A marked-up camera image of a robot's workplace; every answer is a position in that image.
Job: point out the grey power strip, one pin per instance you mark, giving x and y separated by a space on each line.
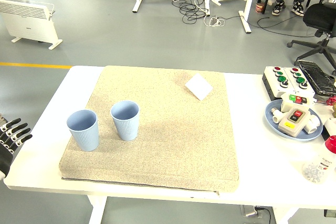
249 211

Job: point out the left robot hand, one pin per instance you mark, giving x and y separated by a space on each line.
8 140

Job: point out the white pipe fitting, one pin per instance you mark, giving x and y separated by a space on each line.
277 116
313 124

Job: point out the blue ribbed cup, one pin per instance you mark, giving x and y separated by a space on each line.
84 137
126 129

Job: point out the clear bottle red cap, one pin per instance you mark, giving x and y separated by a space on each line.
319 163

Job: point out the beige rocker switch box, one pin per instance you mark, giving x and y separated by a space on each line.
291 127

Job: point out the black office chair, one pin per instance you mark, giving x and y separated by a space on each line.
320 16

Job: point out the grey-brown mat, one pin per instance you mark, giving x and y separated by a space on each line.
170 142

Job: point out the white push-button box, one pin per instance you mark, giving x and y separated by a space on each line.
307 90
273 82

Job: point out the white box with black base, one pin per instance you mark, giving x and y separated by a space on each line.
331 124

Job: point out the white table leg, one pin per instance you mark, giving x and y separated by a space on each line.
283 217
95 211

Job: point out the red can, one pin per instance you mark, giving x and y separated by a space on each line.
260 8

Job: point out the white wall switch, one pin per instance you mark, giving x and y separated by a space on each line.
198 86

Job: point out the white green-red button switch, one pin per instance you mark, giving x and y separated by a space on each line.
287 104

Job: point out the black keyboard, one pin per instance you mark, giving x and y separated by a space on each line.
317 77

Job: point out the blue plate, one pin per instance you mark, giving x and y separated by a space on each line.
271 124

